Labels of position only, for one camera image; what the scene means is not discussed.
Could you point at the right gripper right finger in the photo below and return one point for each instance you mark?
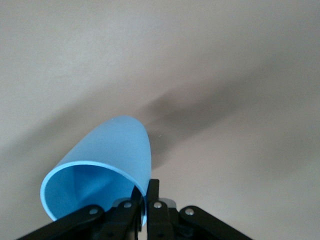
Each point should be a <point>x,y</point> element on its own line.
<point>160,220</point>

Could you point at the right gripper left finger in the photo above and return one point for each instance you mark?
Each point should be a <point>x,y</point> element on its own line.
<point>115,220</point>

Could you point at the blue cup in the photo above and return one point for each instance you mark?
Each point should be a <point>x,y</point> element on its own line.
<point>112,150</point>

